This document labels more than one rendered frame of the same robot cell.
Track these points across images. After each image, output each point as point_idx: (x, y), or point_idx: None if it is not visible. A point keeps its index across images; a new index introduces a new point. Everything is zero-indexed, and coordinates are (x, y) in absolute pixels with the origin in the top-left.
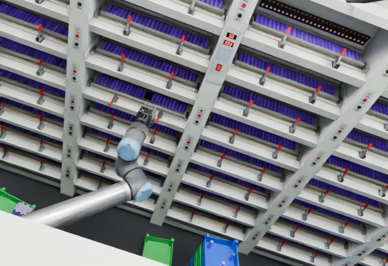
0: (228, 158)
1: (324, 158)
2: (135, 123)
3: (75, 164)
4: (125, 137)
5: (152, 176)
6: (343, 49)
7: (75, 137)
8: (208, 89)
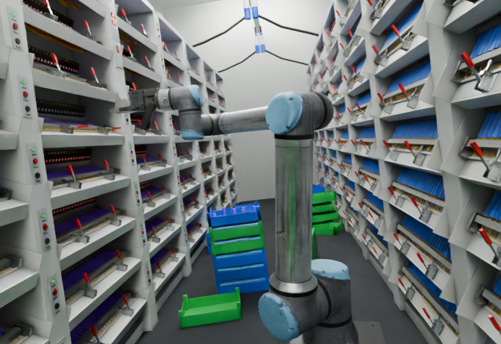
0: (142, 165)
1: (171, 117)
2: (161, 89)
3: (68, 318)
4: (186, 87)
5: (115, 256)
6: (142, 25)
7: (54, 246)
8: (119, 76)
